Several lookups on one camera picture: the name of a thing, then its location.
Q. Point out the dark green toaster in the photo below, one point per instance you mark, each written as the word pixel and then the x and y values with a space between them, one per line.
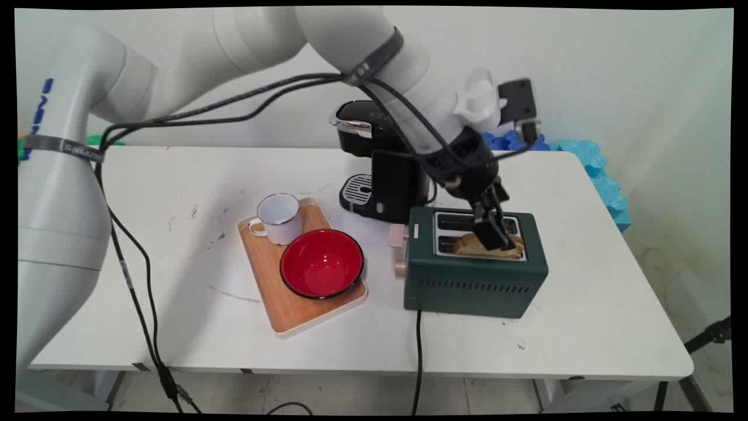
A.
pixel 473 286

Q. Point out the pink toaster knob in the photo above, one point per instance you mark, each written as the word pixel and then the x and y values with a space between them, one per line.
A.
pixel 401 268

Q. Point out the black coffee machine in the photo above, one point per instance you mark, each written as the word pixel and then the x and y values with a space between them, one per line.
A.
pixel 388 181

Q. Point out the wooden serving tray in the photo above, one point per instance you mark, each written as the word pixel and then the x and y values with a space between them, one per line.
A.
pixel 274 292

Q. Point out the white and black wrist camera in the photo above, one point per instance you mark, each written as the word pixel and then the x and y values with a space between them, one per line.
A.
pixel 485 102

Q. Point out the light blue foam mat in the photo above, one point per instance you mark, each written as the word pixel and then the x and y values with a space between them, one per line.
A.
pixel 605 181

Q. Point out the grey table leg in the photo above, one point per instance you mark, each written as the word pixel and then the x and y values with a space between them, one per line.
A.
pixel 115 389

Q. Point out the pink toaster lever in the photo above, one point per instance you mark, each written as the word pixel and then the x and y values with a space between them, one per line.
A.
pixel 398 235

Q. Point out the white enamel mug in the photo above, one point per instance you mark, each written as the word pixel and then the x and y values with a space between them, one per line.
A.
pixel 280 219

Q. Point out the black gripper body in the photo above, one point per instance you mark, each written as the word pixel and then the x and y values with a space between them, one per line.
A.
pixel 473 166

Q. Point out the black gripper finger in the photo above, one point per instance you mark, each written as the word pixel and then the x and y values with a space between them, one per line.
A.
pixel 494 234
pixel 501 199

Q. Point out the black tripod leg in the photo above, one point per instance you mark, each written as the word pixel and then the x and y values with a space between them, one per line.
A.
pixel 704 336

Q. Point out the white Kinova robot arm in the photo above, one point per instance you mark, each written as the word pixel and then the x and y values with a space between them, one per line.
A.
pixel 70 193

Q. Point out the dark blue foam mat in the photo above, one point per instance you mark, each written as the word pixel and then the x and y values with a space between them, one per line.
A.
pixel 520 145

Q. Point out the toasted bread slice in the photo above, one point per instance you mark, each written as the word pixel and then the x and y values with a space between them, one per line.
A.
pixel 467 247

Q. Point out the red bowl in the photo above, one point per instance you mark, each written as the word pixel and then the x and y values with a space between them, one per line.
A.
pixel 321 263

